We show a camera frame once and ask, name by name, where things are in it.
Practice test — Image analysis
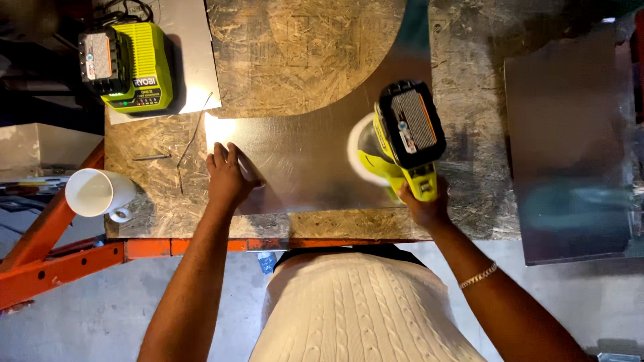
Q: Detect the person's right hand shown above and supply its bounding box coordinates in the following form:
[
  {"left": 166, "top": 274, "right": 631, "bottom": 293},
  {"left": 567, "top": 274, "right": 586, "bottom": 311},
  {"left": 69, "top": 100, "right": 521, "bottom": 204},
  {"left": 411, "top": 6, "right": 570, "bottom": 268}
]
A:
[{"left": 396, "top": 176, "right": 452, "bottom": 231}]

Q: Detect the person's left hand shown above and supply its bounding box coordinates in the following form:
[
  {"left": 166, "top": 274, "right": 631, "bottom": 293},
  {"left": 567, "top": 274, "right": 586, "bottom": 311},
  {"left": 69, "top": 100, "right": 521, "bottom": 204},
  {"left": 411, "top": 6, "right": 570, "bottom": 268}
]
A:
[{"left": 206, "top": 142, "right": 266, "bottom": 203}]

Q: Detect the green cordless polisher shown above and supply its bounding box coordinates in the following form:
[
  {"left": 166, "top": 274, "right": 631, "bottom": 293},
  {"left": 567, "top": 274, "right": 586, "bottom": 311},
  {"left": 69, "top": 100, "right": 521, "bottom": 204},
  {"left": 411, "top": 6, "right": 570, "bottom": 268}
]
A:
[{"left": 346, "top": 79, "right": 447, "bottom": 203}]

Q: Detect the metal sheet with curved cut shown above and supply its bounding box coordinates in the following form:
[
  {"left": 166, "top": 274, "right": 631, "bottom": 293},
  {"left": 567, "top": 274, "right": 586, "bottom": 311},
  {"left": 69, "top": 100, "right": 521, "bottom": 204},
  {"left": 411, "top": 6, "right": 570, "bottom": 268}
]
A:
[{"left": 204, "top": 48, "right": 433, "bottom": 217}]

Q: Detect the clear plastic bottle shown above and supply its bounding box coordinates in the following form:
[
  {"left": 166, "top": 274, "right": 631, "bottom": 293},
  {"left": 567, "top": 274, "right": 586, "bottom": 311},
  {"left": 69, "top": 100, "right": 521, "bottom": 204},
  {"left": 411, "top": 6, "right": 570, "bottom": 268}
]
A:
[{"left": 258, "top": 251, "right": 278, "bottom": 275}]

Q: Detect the large shiny metal sheet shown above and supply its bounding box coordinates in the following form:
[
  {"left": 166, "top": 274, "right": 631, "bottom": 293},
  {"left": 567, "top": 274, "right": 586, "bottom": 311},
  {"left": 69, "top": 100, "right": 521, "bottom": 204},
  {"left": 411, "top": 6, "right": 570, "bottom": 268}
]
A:
[{"left": 504, "top": 20, "right": 644, "bottom": 266}]

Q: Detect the small grey metal sheet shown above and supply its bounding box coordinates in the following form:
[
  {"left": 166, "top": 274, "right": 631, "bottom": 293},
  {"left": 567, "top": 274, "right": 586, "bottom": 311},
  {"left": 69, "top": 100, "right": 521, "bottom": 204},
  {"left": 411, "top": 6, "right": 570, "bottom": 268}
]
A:
[{"left": 103, "top": 0, "right": 223, "bottom": 125}]

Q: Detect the green battery charger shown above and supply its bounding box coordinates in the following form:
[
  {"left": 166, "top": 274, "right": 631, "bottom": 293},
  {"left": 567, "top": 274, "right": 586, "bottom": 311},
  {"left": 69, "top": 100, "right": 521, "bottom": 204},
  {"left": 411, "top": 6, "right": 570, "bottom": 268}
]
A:
[{"left": 101, "top": 21, "right": 174, "bottom": 115}]

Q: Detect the white mug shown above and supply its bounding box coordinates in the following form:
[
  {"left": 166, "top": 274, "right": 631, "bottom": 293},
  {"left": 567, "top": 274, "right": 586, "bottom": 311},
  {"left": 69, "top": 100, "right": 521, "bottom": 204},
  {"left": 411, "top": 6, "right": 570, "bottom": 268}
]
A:
[{"left": 65, "top": 168, "right": 138, "bottom": 224}]

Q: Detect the black battery pack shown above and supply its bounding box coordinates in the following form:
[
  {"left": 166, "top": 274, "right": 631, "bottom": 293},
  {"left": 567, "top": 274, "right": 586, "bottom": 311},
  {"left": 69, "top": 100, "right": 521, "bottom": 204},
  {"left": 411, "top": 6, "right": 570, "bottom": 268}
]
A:
[{"left": 78, "top": 26, "right": 132, "bottom": 97}]

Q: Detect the heap of tools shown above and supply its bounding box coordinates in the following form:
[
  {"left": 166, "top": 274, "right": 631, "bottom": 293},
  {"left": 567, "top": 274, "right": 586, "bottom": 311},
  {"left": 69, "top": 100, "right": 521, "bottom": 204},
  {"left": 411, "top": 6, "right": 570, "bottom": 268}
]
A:
[{"left": 0, "top": 175, "right": 68, "bottom": 213}]

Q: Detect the gold bracelet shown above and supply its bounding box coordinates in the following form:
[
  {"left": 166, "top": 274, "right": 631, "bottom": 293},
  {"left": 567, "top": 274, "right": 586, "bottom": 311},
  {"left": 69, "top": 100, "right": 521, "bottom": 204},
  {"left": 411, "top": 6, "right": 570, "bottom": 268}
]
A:
[{"left": 458, "top": 261, "right": 499, "bottom": 291}]

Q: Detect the white cable-knit sweater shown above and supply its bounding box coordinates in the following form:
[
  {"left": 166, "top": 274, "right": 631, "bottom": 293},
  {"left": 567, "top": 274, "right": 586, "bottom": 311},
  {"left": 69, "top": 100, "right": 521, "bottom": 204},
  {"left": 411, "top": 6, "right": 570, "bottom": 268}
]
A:
[{"left": 249, "top": 251, "right": 486, "bottom": 362}]

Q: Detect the bent thin wire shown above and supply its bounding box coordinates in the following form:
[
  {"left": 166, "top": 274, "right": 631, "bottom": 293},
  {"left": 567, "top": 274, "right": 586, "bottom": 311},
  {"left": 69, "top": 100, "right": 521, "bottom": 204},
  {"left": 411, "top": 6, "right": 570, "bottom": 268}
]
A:
[{"left": 176, "top": 92, "right": 214, "bottom": 196}]

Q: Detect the black power cable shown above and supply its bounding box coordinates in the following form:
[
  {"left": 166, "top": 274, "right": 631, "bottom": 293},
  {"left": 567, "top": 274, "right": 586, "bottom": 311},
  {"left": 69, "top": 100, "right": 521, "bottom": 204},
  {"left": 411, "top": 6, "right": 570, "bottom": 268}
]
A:
[{"left": 93, "top": 0, "right": 154, "bottom": 28}]

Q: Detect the orange metal stand frame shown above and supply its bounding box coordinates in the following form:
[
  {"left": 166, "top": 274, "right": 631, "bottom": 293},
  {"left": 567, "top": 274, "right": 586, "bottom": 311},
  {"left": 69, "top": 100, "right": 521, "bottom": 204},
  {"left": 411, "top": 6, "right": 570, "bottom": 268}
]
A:
[{"left": 0, "top": 138, "right": 428, "bottom": 312}]

